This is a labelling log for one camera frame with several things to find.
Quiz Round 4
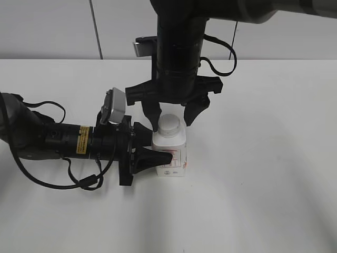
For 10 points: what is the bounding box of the white bottle cap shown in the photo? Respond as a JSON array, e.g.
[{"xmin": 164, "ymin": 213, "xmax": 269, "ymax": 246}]
[{"xmin": 158, "ymin": 114, "xmax": 180, "ymax": 138}]

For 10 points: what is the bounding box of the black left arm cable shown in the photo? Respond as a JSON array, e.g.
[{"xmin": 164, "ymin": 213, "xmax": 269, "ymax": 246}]
[{"xmin": 0, "ymin": 94, "xmax": 114, "ymax": 190}]

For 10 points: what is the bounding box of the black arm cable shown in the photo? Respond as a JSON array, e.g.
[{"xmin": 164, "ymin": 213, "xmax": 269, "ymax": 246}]
[
  {"xmin": 0, "ymin": 94, "xmax": 114, "ymax": 190},
  {"xmin": 199, "ymin": 33, "xmax": 237, "ymax": 77}
]

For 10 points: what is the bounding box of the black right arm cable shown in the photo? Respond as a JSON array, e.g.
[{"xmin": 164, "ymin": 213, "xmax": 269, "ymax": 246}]
[{"xmin": 199, "ymin": 33, "xmax": 237, "ymax": 77}]

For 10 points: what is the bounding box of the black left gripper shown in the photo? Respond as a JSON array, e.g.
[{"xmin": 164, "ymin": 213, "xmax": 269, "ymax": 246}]
[{"xmin": 90, "ymin": 115, "xmax": 173, "ymax": 186}]

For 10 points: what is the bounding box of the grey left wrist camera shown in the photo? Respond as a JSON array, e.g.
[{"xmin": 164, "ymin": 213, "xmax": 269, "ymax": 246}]
[{"xmin": 100, "ymin": 87, "xmax": 126, "ymax": 125}]

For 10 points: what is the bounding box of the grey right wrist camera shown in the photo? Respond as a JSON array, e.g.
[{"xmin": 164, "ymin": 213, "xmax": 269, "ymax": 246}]
[{"xmin": 133, "ymin": 36, "xmax": 157, "ymax": 57}]

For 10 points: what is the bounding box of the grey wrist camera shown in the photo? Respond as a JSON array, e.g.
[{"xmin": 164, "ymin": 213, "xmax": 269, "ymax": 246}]
[
  {"xmin": 100, "ymin": 87, "xmax": 126, "ymax": 125},
  {"xmin": 133, "ymin": 36, "xmax": 157, "ymax": 57}
]

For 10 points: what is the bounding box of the white yili changqing bottle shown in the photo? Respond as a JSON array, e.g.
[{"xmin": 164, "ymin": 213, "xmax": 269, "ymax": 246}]
[{"xmin": 152, "ymin": 113, "xmax": 188, "ymax": 178}]

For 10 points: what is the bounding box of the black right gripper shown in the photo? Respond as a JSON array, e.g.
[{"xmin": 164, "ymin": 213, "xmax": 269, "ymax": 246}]
[{"xmin": 125, "ymin": 71, "xmax": 223, "ymax": 132}]

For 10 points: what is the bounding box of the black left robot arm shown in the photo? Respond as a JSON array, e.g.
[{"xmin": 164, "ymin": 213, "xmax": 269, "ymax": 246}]
[{"xmin": 1, "ymin": 89, "xmax": 173, "ymax": 191}]

